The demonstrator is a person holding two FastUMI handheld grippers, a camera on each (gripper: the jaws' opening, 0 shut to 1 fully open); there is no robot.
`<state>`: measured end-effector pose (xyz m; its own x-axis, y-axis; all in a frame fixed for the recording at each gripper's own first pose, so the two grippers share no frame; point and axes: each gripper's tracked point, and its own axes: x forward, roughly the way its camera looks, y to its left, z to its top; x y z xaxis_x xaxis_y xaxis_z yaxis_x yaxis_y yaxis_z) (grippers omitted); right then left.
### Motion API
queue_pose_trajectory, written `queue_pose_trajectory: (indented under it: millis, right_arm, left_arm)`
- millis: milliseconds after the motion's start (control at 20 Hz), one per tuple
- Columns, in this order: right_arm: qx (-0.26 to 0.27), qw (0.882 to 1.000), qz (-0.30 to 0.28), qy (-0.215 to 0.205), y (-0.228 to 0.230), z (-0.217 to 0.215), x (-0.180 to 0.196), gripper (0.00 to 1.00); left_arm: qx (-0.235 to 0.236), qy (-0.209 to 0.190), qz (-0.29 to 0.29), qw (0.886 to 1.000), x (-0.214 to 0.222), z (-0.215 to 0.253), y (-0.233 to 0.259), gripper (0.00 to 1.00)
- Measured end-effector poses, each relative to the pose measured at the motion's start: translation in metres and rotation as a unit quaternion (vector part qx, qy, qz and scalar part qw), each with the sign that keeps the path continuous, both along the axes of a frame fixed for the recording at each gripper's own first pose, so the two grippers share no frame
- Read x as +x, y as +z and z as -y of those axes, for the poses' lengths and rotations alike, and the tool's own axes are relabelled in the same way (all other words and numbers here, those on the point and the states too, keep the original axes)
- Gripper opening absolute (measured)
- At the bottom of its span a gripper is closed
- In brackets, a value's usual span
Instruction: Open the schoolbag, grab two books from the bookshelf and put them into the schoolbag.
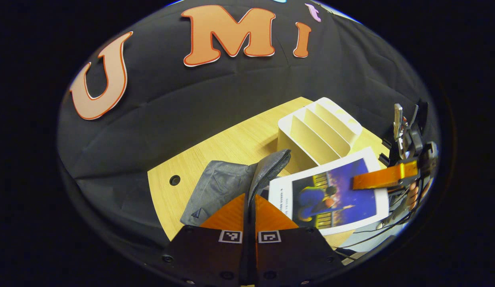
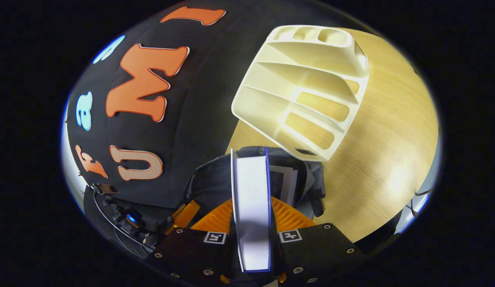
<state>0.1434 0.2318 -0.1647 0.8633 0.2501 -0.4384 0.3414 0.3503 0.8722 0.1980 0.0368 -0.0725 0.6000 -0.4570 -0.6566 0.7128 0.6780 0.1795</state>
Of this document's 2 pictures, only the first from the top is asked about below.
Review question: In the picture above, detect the white bookshelf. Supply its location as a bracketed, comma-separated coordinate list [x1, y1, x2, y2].
[277, 97, 363, 175]

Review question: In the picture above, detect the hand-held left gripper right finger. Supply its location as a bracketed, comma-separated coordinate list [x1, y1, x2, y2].
[253, 194, 343, 285]

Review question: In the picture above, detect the white book blue cover picture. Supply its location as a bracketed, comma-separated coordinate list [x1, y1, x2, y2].
[268, 147, 390, 236]

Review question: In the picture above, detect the grey schoolbag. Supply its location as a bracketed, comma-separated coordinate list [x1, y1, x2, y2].
[179, 149, 292, 228]

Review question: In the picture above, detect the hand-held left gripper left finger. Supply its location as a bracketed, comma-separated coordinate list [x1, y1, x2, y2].
[164, 193, 248, 285]

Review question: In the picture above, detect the black cable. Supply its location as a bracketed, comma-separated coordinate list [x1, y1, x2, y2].
[337, 207, 411, 256]

